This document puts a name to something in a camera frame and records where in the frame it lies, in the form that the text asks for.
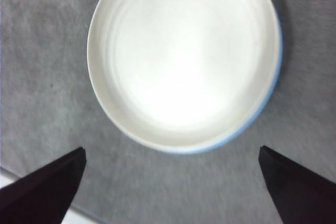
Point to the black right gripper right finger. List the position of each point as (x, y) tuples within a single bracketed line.
[(302, 195)]

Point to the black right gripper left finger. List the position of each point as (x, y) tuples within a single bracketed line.
[(42, 197)]

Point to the blue round plate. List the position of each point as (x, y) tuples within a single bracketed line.
[(197, 150)]

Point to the white round plate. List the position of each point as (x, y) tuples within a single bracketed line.
[(183, 64)]

